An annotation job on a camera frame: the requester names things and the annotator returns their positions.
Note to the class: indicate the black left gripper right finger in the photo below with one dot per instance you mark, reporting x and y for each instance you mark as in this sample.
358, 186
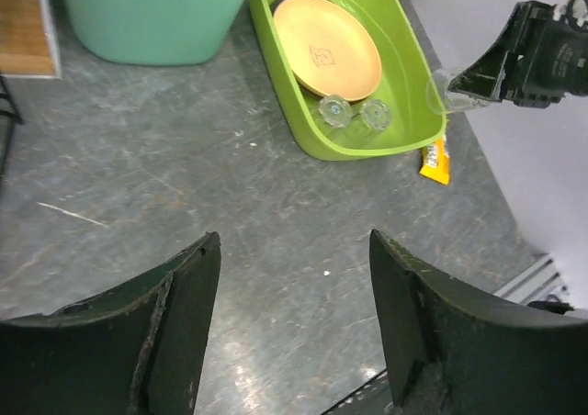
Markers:
495, 356

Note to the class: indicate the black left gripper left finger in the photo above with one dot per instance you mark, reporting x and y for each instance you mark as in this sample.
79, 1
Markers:
137, 348

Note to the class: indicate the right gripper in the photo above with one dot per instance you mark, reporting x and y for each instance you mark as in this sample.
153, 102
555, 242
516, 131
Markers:
546, 59

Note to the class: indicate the yellow plate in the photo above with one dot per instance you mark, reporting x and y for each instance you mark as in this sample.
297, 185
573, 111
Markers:
328, 50

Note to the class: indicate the green plastic tub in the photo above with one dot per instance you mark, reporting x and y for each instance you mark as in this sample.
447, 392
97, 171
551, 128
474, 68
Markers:
402, 87

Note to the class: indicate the yellow snack packet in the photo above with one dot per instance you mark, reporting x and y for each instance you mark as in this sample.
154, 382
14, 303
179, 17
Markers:
436, 161

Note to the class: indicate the teal trash bin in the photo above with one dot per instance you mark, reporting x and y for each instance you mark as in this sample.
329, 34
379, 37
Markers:
153, 32

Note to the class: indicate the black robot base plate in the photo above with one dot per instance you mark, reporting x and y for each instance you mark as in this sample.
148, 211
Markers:
373, 397

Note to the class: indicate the black wire dish rack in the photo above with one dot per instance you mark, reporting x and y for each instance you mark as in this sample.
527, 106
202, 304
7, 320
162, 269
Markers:
12, 117

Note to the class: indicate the white wire shelf rack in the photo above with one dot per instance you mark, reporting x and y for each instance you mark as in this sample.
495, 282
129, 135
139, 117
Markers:
29, 45

